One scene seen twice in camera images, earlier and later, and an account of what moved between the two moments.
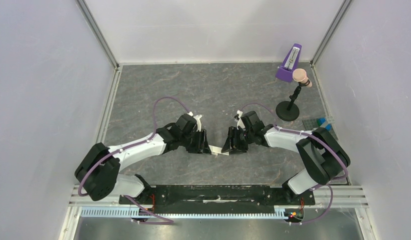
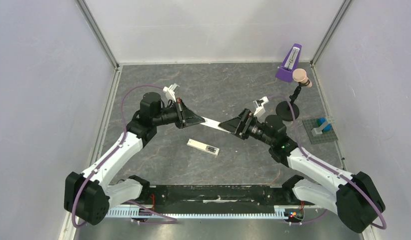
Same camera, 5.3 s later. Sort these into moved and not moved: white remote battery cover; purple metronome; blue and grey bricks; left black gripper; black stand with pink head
Moved: left black gripper; white remote battery cover
Not moved: purple metronome; black stand with pink head; blue and grey bricks
